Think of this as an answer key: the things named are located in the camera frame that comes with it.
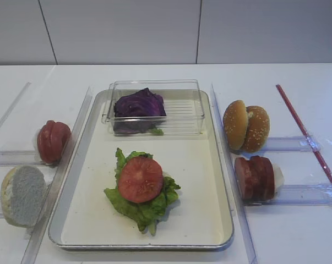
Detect red tomato slice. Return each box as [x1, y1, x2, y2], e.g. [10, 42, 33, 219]
[118, 156, 164, 204]

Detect small green lettuce scrap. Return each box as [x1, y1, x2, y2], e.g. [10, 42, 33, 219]
[148, 127, 164, 135]

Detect meat patty slice outer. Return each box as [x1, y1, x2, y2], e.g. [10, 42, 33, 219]
[235, 157, 253, 200]

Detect meat patty slice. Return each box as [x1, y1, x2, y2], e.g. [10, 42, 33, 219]
[235, 157, 253, 200]
[261, 157, 275, 200]
[249, 156, 266, 200]

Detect green lettuce leaf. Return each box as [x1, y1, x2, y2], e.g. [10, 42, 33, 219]
[104, 148, 181, 236]

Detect meat patty slice middle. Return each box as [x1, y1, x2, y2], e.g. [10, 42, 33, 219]
[249, 156, 266, 200]

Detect meat patty slice inner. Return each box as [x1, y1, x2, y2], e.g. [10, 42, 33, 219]
[261, 157, 275, 200]

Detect stacked tomato slices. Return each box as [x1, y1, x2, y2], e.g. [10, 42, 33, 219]
[36, 120, 71, 164]

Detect white bread slice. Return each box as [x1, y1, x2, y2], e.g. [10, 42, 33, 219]
[0, 165, 47, 228]

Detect clear plastic container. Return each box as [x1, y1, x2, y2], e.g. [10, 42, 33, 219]
[102, 79, 205, 136]

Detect purple cabbage wedge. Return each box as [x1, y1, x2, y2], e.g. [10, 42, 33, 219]
[113, 87, 166, 134]

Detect sesame bun half back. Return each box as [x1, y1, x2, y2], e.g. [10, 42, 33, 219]
[222, 100, 248, 150]

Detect sesame bun half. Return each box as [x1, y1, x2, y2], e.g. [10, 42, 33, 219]
[241, 106, 270, 153]
[222, 100, 248, 150]

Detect metal baking tray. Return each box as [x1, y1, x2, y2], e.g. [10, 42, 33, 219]
[48, 91, 234, 250]

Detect sesame bun half front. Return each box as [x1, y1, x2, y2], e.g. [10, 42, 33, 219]
[241, 106, 270, 153]

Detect red plastic strip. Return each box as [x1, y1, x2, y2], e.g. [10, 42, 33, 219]
[275, 84, 332, 185]

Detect long clear rail right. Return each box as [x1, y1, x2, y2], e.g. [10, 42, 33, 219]
[210, 84, 258, 263]

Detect long clear rail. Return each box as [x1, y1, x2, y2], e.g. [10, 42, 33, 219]
[210, 84, 258, 263]
[21, 88, 92, 264]

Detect clear rail under bun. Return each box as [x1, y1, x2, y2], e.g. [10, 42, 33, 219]
[259, 136, 320, 152]

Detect clear rail under patties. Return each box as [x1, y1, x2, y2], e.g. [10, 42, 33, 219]
[244, 184, 332, 206]

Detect far left clear rail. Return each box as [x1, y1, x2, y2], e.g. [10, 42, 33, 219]
[0, 82, 31, 128]

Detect clear rail under tomatoes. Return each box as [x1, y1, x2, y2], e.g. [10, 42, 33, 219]
[0, 151, 45, 166]

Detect long clear rail left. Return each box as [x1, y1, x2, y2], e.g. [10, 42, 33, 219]
[21, 88, 92, 264]

